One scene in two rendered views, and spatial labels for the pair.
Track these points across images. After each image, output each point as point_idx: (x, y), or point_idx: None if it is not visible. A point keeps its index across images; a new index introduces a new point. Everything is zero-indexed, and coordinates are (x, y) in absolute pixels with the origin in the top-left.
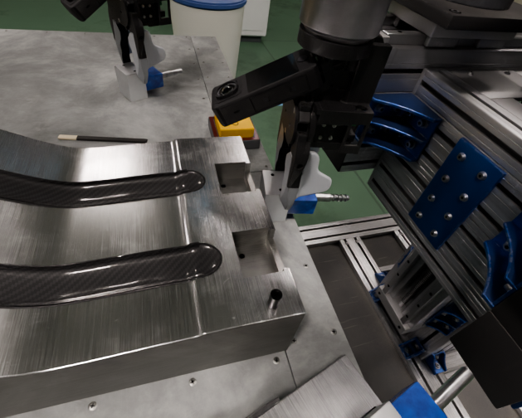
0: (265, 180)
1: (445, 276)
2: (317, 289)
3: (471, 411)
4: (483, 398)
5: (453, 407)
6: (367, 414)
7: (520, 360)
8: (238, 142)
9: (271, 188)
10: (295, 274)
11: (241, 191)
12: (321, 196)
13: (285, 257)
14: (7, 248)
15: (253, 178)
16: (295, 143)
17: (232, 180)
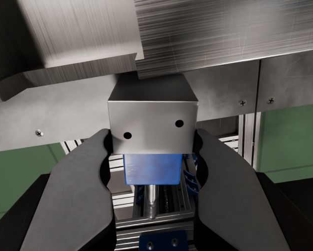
0: (158, 106)
1: (121, 227)
2: (2, 141)
3: (110, 174)
4: (117, 182)
5: (110, 167)
6: None
7: None
8: (279, 37)
9: (129, 116)
10: (20, 117)
11: (84, 34)
12: (147, 187)
13: (47, 107)
14: None
15: (238, 70)
16: None
17: (131, 8)
